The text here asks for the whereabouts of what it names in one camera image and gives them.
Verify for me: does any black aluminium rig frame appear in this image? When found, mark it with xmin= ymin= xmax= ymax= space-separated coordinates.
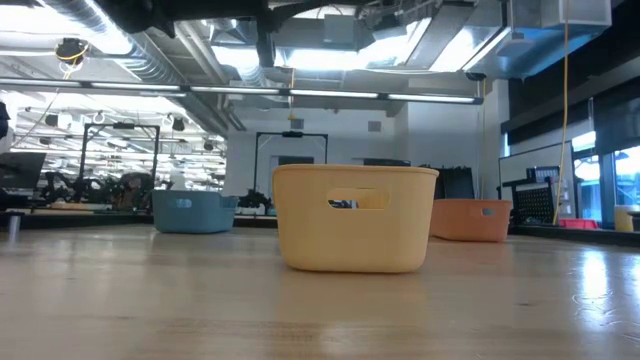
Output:
xmin=0 ymin=209 xmax=640 ymax=247

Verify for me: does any black crate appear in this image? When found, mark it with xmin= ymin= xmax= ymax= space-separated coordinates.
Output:
xmin=433 ymin=166 xmax=476 ymax=201

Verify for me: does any orange plastic bin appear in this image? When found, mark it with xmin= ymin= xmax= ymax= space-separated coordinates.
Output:
xmin=428 ymin=198 xmax=514 ymax=244

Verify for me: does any black pegboard cart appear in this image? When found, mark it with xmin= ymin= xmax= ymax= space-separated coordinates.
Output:
xmin=499 ymin=165 xmax=563 ymax=227

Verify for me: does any blue plastic bin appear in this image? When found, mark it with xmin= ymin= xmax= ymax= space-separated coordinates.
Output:
xmin=151 ymin=189 xmax=240 ymax=235

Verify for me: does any white partition panel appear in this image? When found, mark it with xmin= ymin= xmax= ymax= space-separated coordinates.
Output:
xmin=497 ymin=141 xmax=576 ymax=221

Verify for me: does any black monitor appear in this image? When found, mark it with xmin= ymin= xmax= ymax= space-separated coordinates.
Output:
xmin=0 ymin=151 xmax=47 ymax=192

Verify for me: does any yellow container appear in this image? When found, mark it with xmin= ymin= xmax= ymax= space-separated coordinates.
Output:
xmin=613 ymin=204 xmax=640 ymax=234

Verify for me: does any yellow plastic bin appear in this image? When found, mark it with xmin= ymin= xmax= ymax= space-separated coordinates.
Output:
xmin=272 ymin=163 xmax=440 ymax=275

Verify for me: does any red tray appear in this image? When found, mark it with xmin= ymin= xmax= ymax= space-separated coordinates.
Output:
xmin=558 ymin=217 xmax=600 ymax=231

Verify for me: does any long ceiling light strip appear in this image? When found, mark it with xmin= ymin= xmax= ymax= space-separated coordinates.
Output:
xmin=0 ymin=77 xmax=485 ymax=105

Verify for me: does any black yellow cable reel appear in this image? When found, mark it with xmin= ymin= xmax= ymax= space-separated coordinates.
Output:
xmin=54 ymin=37 xmax=91 ymax=67

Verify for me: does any black gantry frame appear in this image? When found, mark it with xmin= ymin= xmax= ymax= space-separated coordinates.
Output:
xmin=253 ymin=130 xmax=330 ymax=202
xmin=79 ymin=121 xmax=162 ymax=202

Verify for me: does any silver metal post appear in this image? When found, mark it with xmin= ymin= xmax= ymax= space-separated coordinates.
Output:
xmin=6 ymin=211 xmax=23 ymax=242

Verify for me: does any yellow hanging cable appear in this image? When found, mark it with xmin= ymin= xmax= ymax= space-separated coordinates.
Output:
xmin=551 ymin=0 xmax=572 ymax=227

